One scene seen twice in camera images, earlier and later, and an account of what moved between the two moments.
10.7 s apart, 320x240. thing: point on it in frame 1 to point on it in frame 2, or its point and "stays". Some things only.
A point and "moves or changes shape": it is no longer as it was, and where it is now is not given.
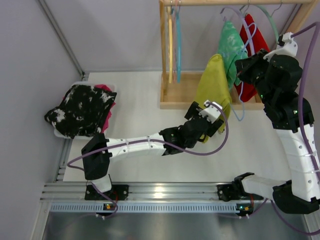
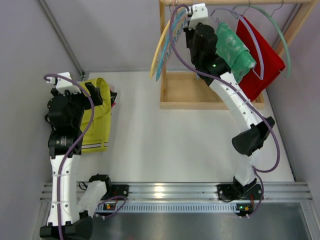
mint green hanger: [269, 15] to [278, 26]
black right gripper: [253, 66] to [188, 33]
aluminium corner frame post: [54, 24] stays
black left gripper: [202, 124] to [81, 93]
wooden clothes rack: [180, 94] stays
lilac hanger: [245, 23] moves or changes shape
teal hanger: [178, 39] to [175, 29]
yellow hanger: [170, 47] to [159, 47]
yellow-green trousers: [213, 87] to [98, 136]
